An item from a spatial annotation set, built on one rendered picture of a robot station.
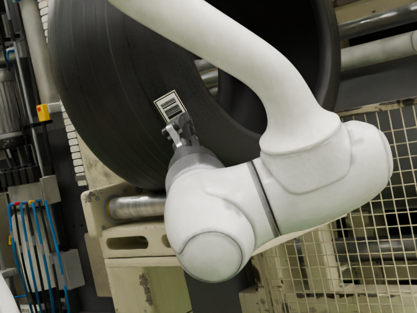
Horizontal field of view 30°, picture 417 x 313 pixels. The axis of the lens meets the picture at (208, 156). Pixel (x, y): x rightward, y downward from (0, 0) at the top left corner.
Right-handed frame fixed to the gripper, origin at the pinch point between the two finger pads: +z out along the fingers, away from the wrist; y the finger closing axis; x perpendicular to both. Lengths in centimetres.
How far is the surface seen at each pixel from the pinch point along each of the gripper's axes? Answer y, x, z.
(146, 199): 16.0, -16.7, 18.7
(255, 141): 13.3, 7.9, 9.3
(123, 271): 34, -34, 32
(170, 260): 24.8, -17.5, 8.3
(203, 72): 20, 2, 79
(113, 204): 16.1, -24.5, 25.4
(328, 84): 19.7, 25.4, 28.4
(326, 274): 78, 2, 54
